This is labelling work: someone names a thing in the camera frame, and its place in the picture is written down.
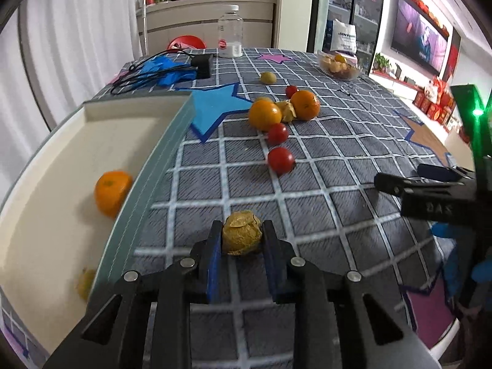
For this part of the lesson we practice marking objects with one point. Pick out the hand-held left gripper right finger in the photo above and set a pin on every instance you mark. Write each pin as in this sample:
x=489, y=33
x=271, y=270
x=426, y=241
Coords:
x=273, y=273

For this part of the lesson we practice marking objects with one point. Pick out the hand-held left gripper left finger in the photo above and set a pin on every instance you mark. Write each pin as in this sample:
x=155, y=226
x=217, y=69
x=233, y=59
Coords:
x=213, y=273

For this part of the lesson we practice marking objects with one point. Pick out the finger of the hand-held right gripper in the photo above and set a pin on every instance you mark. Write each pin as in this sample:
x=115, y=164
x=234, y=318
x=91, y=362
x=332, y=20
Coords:
x=396, y=184
x=438, y=171

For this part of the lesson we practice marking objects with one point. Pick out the husked golden physalis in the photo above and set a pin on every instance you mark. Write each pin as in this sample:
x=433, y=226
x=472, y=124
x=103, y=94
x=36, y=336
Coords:
x=287, y=109
x=242, y=233
x=85, y=284

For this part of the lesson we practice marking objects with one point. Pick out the red cherry tomato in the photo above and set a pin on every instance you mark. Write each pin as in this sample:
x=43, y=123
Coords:
x=277, y=133
x=280, y=160
x=291, y=91

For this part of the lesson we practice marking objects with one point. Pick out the orange mandarin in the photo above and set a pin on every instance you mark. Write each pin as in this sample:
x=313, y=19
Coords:
x=111, y=194
x=264, y=116
x=306, y=104

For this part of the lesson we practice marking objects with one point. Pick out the white tray with green rim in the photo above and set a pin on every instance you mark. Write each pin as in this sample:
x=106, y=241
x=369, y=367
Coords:
x=115, y=142

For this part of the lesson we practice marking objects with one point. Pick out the person's right hand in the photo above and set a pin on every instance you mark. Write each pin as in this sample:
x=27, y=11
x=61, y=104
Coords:
x=455, y=265

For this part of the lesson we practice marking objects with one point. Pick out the stack of red gift boxes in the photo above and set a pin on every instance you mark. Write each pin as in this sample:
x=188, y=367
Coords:
x=438, y=103

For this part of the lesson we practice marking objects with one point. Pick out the potted green plant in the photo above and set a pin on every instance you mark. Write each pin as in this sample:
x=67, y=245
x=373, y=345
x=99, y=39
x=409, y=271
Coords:
x=381, y=62

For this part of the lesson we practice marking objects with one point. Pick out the glass fruit bowl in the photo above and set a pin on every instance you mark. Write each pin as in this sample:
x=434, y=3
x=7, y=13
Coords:
x=340, y=70

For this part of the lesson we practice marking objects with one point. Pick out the small orange fruit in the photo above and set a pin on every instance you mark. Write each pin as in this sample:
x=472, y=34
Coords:
x=339, y=58

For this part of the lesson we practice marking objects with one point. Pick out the white plastic bag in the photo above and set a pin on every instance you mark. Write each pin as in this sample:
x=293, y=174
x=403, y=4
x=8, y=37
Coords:
x=344, y=36

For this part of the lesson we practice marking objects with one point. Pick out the row of red ornaments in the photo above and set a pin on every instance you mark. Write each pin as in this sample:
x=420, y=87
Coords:
x=422, y=5

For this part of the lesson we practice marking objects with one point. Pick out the glass display cabinet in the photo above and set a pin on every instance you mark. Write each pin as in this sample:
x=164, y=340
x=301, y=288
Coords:
x=365, y=7

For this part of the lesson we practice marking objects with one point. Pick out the blue gloves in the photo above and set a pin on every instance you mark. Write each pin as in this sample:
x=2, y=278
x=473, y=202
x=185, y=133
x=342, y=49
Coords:
x=165, y=67

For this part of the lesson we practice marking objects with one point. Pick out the clear plastic jar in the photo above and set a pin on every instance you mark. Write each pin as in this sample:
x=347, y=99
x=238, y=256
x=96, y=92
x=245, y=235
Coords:
x=230, y=30

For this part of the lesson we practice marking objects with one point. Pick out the red stool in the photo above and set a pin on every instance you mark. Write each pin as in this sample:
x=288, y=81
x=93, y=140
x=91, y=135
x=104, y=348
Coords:
x=186, y=42

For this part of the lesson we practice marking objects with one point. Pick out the white cabinet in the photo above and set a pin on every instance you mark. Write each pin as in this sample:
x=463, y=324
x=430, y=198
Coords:
x=184, y=19

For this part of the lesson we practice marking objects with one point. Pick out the thin metal pole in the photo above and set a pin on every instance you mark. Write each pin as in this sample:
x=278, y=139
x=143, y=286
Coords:
x=145, y=19

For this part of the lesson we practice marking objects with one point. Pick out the white curtain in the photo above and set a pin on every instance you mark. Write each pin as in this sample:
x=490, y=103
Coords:
x=77, y=38

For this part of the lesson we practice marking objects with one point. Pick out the wall television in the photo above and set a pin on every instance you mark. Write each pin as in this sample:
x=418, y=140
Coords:
x=419, y=36

